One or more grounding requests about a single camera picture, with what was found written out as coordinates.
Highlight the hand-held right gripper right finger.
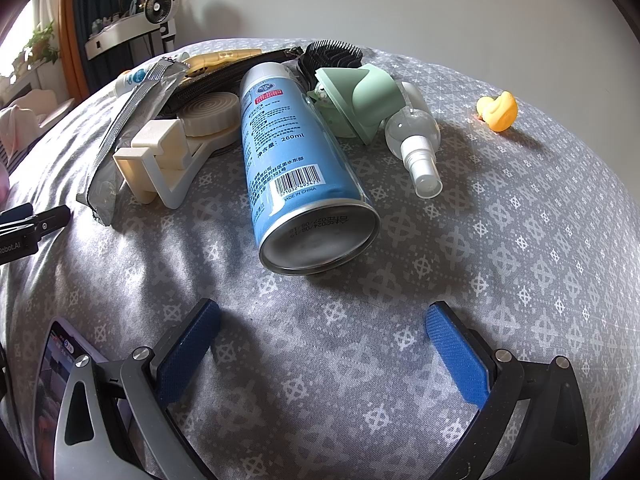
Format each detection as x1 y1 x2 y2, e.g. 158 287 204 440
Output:
425 301 591 480

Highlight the wooden frame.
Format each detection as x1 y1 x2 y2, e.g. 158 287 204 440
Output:
60 0 91 106

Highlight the white shelf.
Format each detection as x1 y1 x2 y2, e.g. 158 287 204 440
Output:
84 15 178 61

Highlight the cream plastic holder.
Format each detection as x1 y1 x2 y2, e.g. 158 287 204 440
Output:
113 119 241 209

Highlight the white desk fan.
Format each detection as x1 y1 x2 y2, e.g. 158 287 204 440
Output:
142 0 176 23

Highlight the grey patterned cloth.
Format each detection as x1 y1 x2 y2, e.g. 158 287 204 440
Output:
0 37 640 480

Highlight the white chair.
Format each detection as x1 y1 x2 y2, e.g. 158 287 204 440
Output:
0 87 66 131

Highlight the mint green cup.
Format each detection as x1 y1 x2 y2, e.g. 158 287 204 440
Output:
308 64 405 147

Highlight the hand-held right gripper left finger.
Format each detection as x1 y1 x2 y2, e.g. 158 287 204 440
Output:
52 299 222 480

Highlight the smartphone with lit screen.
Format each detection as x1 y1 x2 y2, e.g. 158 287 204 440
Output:
32 317 136 480

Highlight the clear plastic wrapper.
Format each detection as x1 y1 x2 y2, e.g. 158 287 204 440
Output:
76 57 188 226

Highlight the potted green plant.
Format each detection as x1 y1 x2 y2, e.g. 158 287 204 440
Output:
22 22 61 66

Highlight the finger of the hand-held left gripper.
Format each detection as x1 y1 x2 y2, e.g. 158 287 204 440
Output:
0 205 71 241

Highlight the yellow rubber duck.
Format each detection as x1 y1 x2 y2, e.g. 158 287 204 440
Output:
475 91 518 133

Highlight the dark blue curtain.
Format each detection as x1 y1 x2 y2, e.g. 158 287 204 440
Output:
75 0 151 93

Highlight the clear spray bottle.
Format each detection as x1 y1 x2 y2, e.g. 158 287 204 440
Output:
384 107 445 199

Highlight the white tube with blue print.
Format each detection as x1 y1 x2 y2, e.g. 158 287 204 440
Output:
114 69 151 98

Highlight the black hairbrush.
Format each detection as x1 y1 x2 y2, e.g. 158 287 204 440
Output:
295 39 365 86

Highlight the yellow plastic clip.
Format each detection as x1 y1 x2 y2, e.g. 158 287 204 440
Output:
185 48 263 73

